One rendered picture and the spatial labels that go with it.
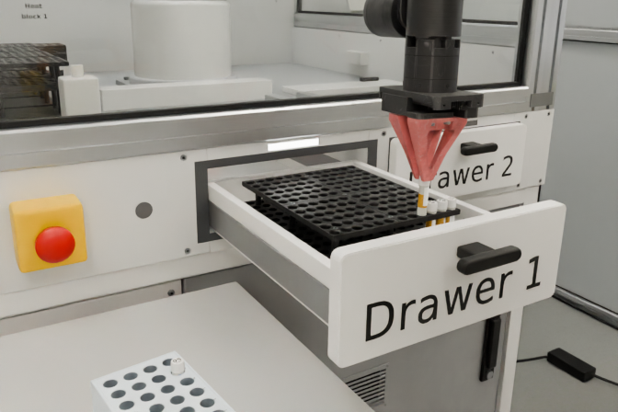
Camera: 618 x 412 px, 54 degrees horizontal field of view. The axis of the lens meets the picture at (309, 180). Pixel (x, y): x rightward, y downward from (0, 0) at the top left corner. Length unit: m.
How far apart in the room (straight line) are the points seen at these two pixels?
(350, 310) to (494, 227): 0.17
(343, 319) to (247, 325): 0.23
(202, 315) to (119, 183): 0.19
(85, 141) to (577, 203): 2.06
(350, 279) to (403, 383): 0.68
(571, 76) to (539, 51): 1.34
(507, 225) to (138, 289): 0.48
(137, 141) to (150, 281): 0.19
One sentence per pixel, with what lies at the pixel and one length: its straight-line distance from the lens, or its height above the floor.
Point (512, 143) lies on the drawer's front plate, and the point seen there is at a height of 0.90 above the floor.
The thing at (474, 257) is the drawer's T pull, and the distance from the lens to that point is 0.58.
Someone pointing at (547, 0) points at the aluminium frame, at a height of 1.14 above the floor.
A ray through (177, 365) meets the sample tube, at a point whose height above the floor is 0.81.
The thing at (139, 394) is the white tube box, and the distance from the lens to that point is 0.59.
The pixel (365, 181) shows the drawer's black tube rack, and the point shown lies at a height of 0.90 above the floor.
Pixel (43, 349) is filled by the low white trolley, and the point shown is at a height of 0.76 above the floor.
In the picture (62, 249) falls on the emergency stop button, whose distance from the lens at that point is 0.71.
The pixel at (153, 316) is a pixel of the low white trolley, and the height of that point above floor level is 0.76.
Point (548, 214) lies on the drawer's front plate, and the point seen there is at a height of 0.92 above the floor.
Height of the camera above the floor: 1.13
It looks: 17 degrees down
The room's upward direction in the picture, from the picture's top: 1 degrees clockwise
